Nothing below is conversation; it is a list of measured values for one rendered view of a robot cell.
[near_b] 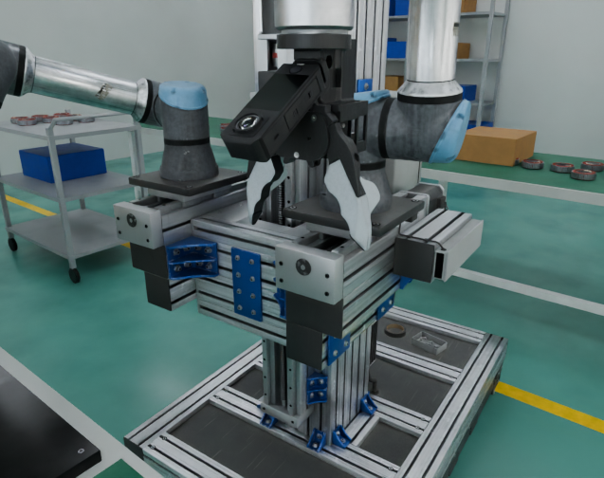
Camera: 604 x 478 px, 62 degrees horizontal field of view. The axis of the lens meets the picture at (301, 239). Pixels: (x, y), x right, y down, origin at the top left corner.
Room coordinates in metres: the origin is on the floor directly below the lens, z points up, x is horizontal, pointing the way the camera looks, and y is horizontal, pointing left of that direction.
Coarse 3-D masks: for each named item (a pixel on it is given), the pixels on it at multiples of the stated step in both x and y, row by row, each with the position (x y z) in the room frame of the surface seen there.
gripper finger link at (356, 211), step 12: (336, 168) 0.47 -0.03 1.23; (324, 180) 0.47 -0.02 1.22; (336, 180) 0.46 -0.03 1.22; (348, 180) 0.46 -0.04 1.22; (360, 180) 0.49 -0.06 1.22; (336, 192) 0.46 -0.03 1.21; (348, 192) 0.46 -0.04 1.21; (372, 192) 0.49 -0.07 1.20; (348, 204) 0.46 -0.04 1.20; (360, 204) 0.45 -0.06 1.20; (372, 204) 0.48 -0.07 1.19; (348, 216) 0.46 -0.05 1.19; (360, 216) 0.45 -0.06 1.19; (360, 228) 0.45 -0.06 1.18; (360, 240) 0.45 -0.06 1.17
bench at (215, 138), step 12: (216, 120) 4.73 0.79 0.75; (228, 120) 4.73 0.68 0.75; (132, 132) 4.46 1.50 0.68; (144, 132) 4.26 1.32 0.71; (156, 132) 4.15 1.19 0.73; (216, 132) 4.01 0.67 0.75; (132, 144) 4.45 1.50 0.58; (216, 144) 3.71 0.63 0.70; (132, 156) 4.46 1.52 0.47; (132, 168) 4.48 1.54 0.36
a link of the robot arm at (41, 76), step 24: (24, 48) 1.21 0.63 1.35; (24, 72) 1.18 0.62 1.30; (48, 72) 1.22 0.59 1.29; (72, 72) 1.26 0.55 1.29; (96, 72) 1.31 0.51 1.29; (48, 96) 1.25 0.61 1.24; (72, 96) 1.25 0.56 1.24; (96, 96) 1.28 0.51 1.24; (120, 96) 1.31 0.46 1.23; (144, 96) 1.33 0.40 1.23; (144, 120) 1.35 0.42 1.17
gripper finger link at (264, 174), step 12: (276, 156) 0.52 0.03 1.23; (264, 168) 0.51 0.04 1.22; (276, 168) 0.51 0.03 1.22; (252, 180) 0.52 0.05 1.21; (264, 180) 0.51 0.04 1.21; (276, 180) 0.52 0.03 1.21; (252, 192) 0.52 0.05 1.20; (264, 192) 0.52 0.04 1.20; (252, 204) 0.52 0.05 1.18; (252, 216) 0.53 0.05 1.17
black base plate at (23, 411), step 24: (0, 384) 0.76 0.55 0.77; (0, 408) 0.70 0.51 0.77; (24, 408) 0.70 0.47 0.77; (48, 408) 0.70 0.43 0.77; (0, 432) 0.64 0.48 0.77; (24, 432) 0.64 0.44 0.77; (48, 432) 0.64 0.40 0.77; (72, 432) 0.64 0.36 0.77; (0, 456) 0.59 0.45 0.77; (24, 456) 0.59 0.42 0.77; (48, 456) 0.59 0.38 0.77; (72, 456) 0.59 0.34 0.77; (96, 456) 0.59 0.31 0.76
